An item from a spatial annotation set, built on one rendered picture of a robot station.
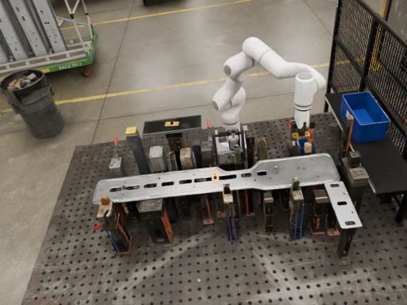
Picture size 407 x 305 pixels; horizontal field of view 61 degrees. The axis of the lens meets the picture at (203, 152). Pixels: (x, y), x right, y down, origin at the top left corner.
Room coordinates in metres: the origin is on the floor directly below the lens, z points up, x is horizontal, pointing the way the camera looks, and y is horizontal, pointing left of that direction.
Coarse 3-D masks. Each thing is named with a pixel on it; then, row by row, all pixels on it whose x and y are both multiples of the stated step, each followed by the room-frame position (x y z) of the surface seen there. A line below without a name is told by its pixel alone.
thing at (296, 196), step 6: (294, 192) 1.11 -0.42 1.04; (300, 192) 1.10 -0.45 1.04; (294, 198) 1.07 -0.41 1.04; (300, 198) 1.07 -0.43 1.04; (294, 204) 1.07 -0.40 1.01; (300, 204) 1.06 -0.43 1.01; (294, 210) 1.07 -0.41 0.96; (300, 210) 1.06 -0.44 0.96; (294, 216) 1.08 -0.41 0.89; (288, 222) 1.14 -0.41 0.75; (294, 222) 1.08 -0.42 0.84; (288, 228) 1.13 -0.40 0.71; (294, 228) 1.07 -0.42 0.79; (300, 228) 1.06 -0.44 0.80; (294, 234) 1.07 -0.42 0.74; (300, 234) 1.06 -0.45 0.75; (294, 240) 1.05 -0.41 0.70
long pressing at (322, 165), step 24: (216, 168) 1.42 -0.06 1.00; (264, 168) 1.36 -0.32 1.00; (288, 168) 1.33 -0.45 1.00; (312, 168) 1.29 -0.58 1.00; (336, 168) 1.27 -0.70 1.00; (96, 192) 1.41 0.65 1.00; (120, 192) 1.37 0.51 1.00; (144, 192) 1.34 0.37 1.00; (168, 192) 1.31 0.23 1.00; (192, 192) 1.28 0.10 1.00
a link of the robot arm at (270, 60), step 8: (264, 56) 1.49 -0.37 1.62; (272, 56) 1.48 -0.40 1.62; (264, 64) 1.48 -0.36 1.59; (272, 64) 1.44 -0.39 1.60; (280, 64) 1.42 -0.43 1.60; (288, 64) 1.42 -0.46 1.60; (296, 64) 1.42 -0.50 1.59; (304, 64) 1.41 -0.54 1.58; (272, 72) 1.43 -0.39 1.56; (280, 72) 1.40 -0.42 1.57; (288, 72) 1.41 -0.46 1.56; (296, 72) 1.41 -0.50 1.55; (312, 72) 1.37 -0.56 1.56; (320, 80) 1.32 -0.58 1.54; (320, 88) 1.30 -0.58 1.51
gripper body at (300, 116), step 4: (296, 108) 1.30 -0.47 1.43; (296, 112) 1.32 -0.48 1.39; (300, 112) 1.27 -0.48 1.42; (304, 112) 1.26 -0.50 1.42; (308, 112) 1.26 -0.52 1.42; (296, 116) 1.31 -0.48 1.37; (300, 116) 1.26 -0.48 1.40; (304, 116) 1.26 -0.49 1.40; (308, 116) 1.26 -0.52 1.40; (296, 120) 1.31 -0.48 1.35; (300, 120) 1.26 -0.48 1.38; (304, 120) 1.26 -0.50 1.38; (308, 120) 1.26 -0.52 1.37; (300, 124) 1.26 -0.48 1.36; (308, 124) 1.26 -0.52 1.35
